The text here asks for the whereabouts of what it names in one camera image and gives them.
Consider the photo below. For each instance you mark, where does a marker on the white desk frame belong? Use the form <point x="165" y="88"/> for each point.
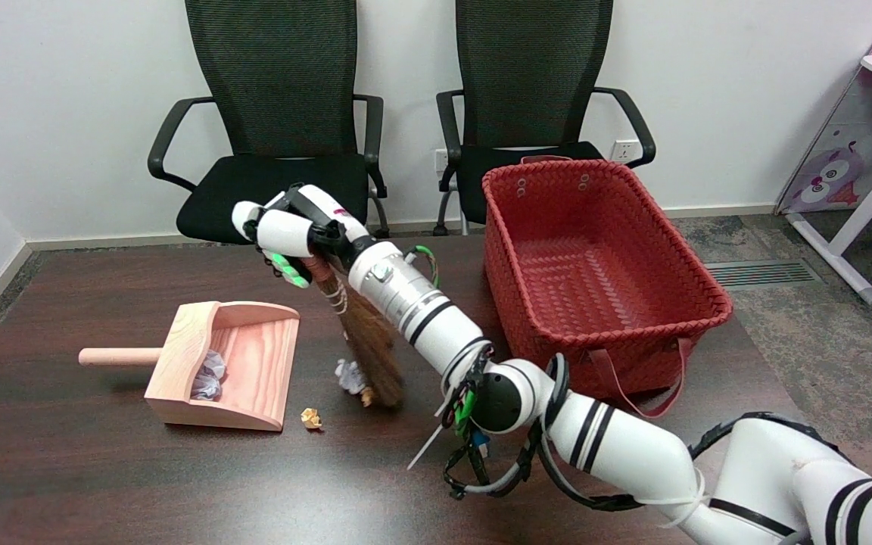
<point x="860" y="219"/>

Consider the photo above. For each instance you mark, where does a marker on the white wall outlet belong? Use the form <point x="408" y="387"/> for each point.
<point x="441" y="160"/>
<point x="623" y="150"/>

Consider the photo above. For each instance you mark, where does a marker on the white paper ball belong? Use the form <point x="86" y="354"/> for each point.
<point x="348" y="376"/>
<point x="209" y="375"/>

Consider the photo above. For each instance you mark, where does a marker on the red woven basket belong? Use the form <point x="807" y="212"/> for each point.
<point x="595" y="280"/>

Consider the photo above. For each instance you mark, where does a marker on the brown straw hand broom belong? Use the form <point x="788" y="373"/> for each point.
<point x="372" y="348"/>

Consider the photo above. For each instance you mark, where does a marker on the pink owl print panel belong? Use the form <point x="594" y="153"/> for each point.
<point x="845" y="151"/>

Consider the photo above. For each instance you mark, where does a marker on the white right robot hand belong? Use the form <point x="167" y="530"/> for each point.
<point x="288" y="231"/>

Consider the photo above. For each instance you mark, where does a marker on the metal floor vent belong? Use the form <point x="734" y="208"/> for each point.
<point x="761" y="274"/>

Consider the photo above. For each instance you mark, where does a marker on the wooden dustpan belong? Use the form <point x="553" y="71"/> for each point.
<point x="254" y="356"/>

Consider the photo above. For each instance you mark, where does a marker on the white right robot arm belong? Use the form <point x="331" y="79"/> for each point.
<point x="436" y="318"/>

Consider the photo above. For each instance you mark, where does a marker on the black mesh office chair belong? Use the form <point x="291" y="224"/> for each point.
<point x="277" y="197"/>
<point x="534" y="60"/>

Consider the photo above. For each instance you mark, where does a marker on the small yellow paper ball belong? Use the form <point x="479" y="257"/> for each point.
<point x="367" y="397"/>
<point x="310" y="418"/>

